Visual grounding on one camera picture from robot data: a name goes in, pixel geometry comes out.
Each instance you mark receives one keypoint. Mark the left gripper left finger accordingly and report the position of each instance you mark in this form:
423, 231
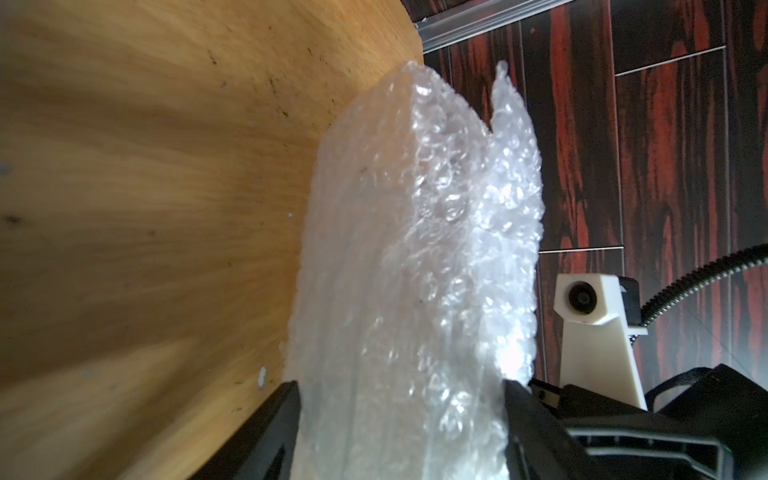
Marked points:
263, 447

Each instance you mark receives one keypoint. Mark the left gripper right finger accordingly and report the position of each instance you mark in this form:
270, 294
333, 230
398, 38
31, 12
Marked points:
538, 446

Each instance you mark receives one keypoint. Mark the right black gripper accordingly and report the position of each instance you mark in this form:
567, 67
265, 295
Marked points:
635, 444

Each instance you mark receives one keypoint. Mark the bubble wrap sheet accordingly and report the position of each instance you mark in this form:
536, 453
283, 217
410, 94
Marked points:
416, 292

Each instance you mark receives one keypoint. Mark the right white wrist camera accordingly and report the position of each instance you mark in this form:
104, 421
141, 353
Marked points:
601, 314

